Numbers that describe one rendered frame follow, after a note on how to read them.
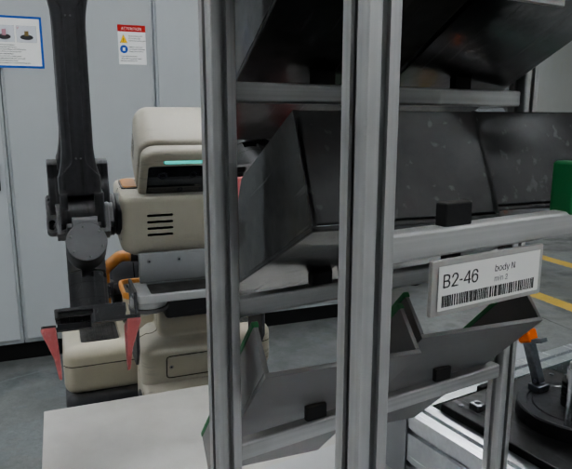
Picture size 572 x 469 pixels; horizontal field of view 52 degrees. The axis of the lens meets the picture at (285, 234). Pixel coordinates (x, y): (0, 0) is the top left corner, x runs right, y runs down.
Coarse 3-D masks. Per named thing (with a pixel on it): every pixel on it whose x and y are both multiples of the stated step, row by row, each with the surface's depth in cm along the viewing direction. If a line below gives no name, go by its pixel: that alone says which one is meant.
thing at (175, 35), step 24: (168, 0) 328; (192, 0) 332; (168, 24) 330; (192, 24) 335; (168, 48) 333; (192, 48) 337; (168, 72) 335; (192, 72) 340; (168, 96) 337; (192, 96) 342
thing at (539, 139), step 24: (480, 120) 42; (504, 120) 43; (528, 120) 43; (552, 120) 44; (504, 144) 42; (528, 144) 43; (552, 144) 43; (504, 168) 41; (528, 168) 42; (552, 168) 43; (504, 192) 41; (528, 192) 42; (408, 264) 61
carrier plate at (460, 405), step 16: (464, 400) 84; (480, 400) 84; (512, 400) 84; (464, 416) 80; (480, 416) 79; (512, 416) 79; (480, 432) 77; (512, 432) 75; (528, 432) 75; (512, 448) 73; (528, 448) 72; (544, 448) 72; (560, 448) 72; (544, 464) 69; (560, 464) 68
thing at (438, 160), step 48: (288, 144) 35; (336, 144) 35; (432, 144) 37; (480, 144) 38; (240, 192) 46; (288, 192) 36; (336, 192) 34; (432, 192) 36; (480, 192) 37; (240, 240) 47; (288, 240) 36; (336, 240) 36; (240, 288) 51
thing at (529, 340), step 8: (528, 336) 82; (536, 336) 83; (528, 344) 83; (536, 344) 83; (528, 352) 83; (536, 352) 83; (528, 360) 83; (536, 360) 83; (536, 368) 82; (536, 376) 82
